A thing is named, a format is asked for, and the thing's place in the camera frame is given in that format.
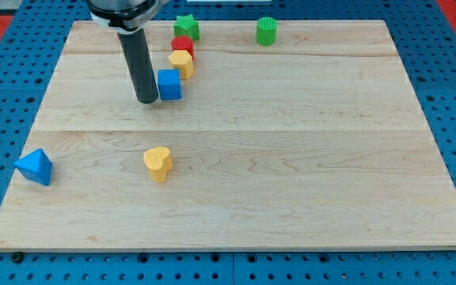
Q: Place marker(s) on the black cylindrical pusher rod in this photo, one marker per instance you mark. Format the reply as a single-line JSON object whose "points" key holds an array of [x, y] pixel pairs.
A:
{"points": [[137, 56]]}

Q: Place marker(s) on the yellow heart block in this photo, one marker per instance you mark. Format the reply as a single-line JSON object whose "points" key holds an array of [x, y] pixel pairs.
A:
{"points": [[158, 163]]}

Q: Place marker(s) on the red cylinder block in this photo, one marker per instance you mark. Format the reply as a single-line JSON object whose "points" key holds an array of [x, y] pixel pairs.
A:
{"points": [[183, 43]]}

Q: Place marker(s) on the yellow pentagon block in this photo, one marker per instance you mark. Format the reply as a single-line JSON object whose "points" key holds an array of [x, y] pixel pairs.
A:
{"points": [[182, 61]]}

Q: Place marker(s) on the blue cube block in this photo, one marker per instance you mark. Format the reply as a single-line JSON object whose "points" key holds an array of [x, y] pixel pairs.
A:
{"points": [[169, 85]]}

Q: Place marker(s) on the green star block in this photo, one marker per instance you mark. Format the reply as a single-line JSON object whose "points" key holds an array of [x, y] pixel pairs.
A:
{"points": [[187, 25]]}

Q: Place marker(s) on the green cylinder block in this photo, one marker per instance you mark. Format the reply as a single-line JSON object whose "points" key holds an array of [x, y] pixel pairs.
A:
{"points": [[266, 30]]}

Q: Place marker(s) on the blue triangle block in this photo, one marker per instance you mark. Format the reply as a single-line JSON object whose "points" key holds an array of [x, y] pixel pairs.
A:
{"points": [[36, 167]]}

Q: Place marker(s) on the light wooden board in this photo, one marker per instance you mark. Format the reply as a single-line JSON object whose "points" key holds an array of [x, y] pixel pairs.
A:
{"points": [[316, 143]]}

